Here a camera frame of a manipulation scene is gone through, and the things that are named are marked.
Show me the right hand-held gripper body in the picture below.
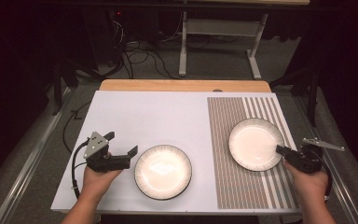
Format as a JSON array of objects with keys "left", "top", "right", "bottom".
[{"left": 285, "top": 137, "right": 346, "bottom": 175}]

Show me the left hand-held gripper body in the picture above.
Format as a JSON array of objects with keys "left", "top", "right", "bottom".
[{"left": 83, "top": 131, "right": 132, "bottom": 174}]

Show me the white plate with dark rim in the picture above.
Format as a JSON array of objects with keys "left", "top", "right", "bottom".
[
  {"left": 133, "top": 144, "right": 193, "bottom": 201},
  {"left": 228, "top": 117, "right": 285, "bottom": 173}
]

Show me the person's left hand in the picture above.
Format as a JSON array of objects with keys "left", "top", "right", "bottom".
[{"left": 81, "top": 166, "right": 123, "bottom": 201}]

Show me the person's right hand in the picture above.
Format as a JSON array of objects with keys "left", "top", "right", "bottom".
[{"left": 282, "top": 160, "right": 330, "bottom": 199}]

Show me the white board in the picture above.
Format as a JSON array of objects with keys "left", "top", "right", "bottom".
[{"left": 49, "top": 90, "right": 304, "bottom": 217}]

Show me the black metal stand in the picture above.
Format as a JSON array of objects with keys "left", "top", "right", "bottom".
[
  {"left": 269, "top": 66, "right": 320, "bottom": 128},
  {"left": 50, "top": 60, "right": 79, "bottom": 117}
]

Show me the striped brown and white mat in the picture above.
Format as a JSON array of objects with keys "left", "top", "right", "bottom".
[{"left": 206, "top": 96, "right": 300, "bottom": 210}]

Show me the wooden table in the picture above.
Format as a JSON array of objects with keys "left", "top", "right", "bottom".
[{"left": 99, "top": 78, "right": 272, "bottom": 93}]

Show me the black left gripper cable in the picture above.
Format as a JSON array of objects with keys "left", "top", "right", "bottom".
[{"left": 71, "top": 139, "right": 90, "bottom": 200}]

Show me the metal floor rail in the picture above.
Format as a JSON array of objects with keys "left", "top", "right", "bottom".
[
  {"left": 0, "top": 87, "right": 76, "bottom": 224},
  {"left": 293, "top": 94, "right": 358, "bottom": 224}
]

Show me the black floor cable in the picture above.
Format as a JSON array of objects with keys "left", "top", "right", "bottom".
[{"left": 62, "top": 100, "right": 93, "bottom": 154}]

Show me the tangle of black floor cables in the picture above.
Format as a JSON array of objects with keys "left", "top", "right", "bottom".
[{"left": 106, "top": 18, "right": 181, "bottom": 80}]

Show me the white metal desk frame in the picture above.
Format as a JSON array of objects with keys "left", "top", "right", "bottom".
[{"left": 173, "top": 0, "right": 311, "bottom": 80}]

